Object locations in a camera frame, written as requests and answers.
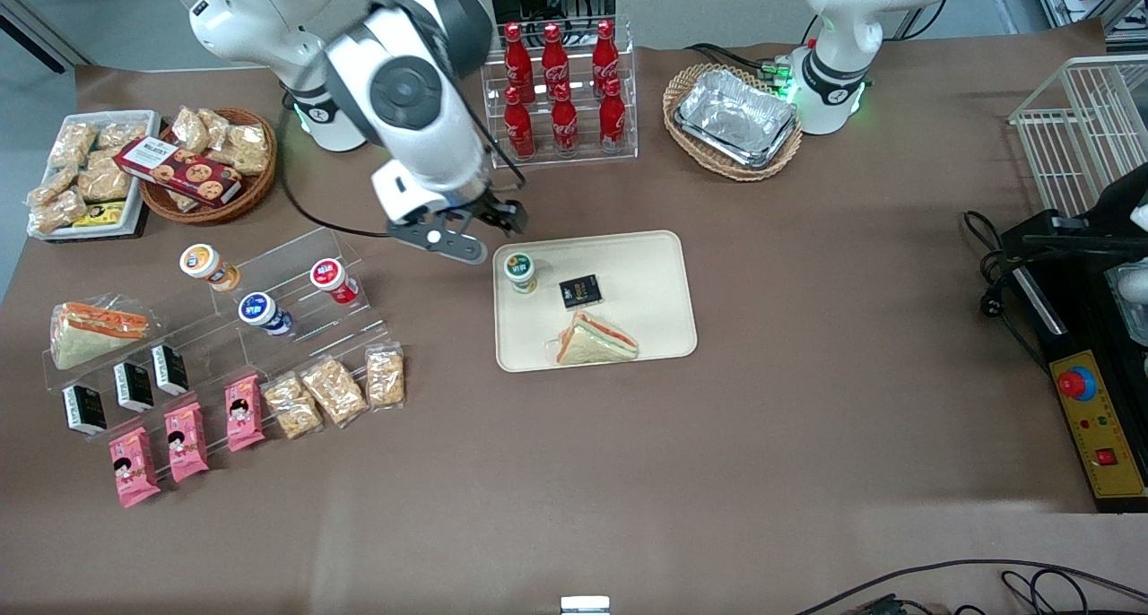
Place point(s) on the light wicker basket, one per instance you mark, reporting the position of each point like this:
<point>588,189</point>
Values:
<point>686,90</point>

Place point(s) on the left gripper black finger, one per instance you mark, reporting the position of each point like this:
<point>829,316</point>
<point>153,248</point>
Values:
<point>1103,244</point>

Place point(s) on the yellow snack pack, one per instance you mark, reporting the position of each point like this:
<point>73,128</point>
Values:
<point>100,214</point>

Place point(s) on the small black snack packet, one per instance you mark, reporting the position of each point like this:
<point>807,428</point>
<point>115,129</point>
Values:
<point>580,291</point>

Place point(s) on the orange cap gum bottle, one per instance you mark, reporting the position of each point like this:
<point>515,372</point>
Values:
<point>204,264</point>

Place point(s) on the red cookie box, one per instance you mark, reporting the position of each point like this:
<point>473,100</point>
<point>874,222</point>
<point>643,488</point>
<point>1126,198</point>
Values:
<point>184,174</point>

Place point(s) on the white rectangular bin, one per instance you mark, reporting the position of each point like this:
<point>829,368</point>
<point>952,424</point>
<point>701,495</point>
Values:
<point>54,234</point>

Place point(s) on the red cap gum bottle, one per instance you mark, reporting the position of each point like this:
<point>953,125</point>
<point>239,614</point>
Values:
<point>332,277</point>

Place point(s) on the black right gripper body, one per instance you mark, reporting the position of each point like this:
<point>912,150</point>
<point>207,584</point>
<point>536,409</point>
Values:
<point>491,210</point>

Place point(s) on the green cap gum bottle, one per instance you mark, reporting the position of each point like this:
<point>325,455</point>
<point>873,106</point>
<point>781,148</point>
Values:
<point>520,267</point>

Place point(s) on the clear acrylic step shelf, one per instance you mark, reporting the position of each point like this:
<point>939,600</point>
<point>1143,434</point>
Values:
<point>296,350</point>

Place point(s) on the brown wicker basket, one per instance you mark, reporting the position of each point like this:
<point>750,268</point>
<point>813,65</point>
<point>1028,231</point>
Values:
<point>256,189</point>

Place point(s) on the small silver white device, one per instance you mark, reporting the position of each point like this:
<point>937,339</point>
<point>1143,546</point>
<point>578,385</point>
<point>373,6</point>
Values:
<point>585,605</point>

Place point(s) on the stacked aluminium foil trays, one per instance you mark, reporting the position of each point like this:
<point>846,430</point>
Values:
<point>735,117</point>

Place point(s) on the clear acrylic bottle rack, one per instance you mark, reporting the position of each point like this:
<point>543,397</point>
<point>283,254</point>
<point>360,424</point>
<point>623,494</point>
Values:
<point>583,153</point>

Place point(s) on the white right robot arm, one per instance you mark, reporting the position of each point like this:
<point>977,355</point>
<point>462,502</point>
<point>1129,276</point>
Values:
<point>404,95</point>

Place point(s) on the wrapped triangle sandwich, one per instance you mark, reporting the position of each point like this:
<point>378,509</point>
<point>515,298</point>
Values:
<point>90,333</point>
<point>596,342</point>

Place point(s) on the black yellow control box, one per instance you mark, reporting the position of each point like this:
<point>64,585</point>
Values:
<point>1090,328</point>

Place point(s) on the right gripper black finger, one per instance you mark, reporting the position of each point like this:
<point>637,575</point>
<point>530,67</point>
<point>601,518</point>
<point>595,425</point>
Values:
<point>480,229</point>
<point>513,216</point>

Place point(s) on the red cola bottle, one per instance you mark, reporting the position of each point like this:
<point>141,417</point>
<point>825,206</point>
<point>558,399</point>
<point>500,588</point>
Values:
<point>564,126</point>
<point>554,55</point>
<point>613,120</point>
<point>605,50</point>
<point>516,55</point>
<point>519,131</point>

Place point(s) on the pink snack packet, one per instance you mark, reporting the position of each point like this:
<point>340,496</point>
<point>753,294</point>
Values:
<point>186,443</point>
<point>134,467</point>
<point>244,413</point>

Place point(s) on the beige plastic tray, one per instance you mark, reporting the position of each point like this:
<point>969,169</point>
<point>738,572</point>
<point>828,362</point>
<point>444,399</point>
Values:
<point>646,283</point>

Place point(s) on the blue cap gum bottle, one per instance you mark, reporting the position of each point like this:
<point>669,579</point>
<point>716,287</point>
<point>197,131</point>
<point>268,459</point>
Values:
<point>262,312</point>

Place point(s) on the small black white box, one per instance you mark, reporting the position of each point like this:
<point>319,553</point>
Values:
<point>134,386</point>
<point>83,409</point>
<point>169,369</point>

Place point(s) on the red emergency stop button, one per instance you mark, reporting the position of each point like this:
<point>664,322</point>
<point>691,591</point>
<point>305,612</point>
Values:
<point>1075,383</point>

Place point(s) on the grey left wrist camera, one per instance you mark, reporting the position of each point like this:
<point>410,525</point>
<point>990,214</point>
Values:
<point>1137,285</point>

